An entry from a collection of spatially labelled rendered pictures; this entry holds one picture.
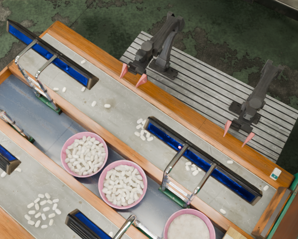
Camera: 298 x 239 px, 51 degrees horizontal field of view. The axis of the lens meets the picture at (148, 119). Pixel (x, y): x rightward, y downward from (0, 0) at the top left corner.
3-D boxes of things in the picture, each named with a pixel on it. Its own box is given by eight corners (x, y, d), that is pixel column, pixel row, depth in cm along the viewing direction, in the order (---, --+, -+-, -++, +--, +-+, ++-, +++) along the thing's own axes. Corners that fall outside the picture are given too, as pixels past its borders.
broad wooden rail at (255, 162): (64, 36, 234) (57, 19, 217) (283, 183, 191) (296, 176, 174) (52, 47, 230) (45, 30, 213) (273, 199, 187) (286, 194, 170)
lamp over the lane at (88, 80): (17, 23, 181) (12, 14, 175) (99, 80, 167) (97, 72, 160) (7, 32, 179) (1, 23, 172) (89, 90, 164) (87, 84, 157)
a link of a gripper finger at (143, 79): (139, 86, 158) (149, 72, 161) (127, 79, 159) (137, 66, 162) (139, 92, 164) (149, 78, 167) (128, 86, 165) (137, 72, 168)
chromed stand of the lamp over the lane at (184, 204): (176, 163, 186) (185, 138, 145) (205, 184, 181) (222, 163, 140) (158, 189, 180) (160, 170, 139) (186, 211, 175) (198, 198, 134)
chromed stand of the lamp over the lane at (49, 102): (57, 78, 209) (35, 34, 168) (79, 94, 204) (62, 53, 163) (36, 98, 203) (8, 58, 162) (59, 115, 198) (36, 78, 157)
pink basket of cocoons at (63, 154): (85, 129, 195) (82, 123, 186) (118, 154, 189) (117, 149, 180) (55, 162, 186) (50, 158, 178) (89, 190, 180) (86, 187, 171)
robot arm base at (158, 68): (174, 74, 202) (179, 66, 204) (148, 59, 206) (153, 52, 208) (173, 80, 209) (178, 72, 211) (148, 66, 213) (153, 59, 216)
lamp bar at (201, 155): (152, 116, 158) (152, 110, 152) (261, 192, 144) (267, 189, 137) (142, 128, 156) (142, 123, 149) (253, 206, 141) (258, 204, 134)
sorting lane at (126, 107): (47, 34, 218) (46, 32, 216) (283, 195, 175) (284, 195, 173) (14, 64, 208) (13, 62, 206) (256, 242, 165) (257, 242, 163)
